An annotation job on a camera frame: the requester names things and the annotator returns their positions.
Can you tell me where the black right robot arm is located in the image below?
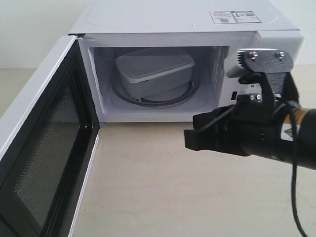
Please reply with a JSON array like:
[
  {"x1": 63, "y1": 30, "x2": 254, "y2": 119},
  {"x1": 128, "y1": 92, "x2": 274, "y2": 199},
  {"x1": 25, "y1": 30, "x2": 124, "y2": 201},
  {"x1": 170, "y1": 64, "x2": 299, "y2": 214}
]
[{"x1": 184, "y1": 94, "x2": 316, "y2": 169}]

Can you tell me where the white microwave door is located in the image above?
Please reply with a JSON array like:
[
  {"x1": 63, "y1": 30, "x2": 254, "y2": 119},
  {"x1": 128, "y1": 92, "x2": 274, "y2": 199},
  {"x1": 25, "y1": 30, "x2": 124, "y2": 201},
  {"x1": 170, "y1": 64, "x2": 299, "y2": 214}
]
[{"x1": 0, "y1": 36, "x2": 99, "y2": 237}]

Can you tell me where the white microwave oven body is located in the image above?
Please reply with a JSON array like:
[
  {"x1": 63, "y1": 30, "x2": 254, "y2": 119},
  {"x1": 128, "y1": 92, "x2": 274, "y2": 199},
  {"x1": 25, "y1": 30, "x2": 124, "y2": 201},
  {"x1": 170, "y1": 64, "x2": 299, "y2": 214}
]
[{"x1": 70, "y1": 0, "x2": 304, "y2": 123}]

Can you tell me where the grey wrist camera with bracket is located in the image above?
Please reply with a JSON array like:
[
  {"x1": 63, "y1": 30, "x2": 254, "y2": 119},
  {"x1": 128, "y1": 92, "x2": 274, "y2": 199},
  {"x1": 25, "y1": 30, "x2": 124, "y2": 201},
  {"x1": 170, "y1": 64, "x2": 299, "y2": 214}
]
[{"x1": 224, "y1": 48, "x2": 299, "y2": 103}]

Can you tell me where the white lidded plastic container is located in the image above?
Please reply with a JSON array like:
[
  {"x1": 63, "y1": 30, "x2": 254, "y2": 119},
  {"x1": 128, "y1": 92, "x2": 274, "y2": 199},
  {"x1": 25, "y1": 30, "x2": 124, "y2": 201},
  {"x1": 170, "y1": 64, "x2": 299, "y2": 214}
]
[{"x1": 115, "y1": 47, "x2": 195, "y2": 98}]

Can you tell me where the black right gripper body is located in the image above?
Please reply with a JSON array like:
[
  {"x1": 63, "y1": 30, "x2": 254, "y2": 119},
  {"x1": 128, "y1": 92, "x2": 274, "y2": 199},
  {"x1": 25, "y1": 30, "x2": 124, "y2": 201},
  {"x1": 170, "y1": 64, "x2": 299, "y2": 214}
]
[{"x1": 232, "y1": 95, "x2": 298, "y2": 158}]

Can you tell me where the black camera cable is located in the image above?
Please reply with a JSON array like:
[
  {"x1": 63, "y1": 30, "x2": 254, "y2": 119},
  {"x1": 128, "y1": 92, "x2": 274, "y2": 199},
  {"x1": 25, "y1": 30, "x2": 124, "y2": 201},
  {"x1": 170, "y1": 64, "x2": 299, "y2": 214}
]
[{"x1": 197, "y1": 98, "x2": 312, "y2": 237}]

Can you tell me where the white printed paper sheet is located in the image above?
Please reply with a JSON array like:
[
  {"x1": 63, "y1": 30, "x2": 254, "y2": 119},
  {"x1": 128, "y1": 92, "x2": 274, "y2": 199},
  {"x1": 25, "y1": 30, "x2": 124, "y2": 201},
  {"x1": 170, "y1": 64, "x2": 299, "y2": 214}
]
[{"x1": 209, "y1": 11, "x2": 261, "y2": 24}]

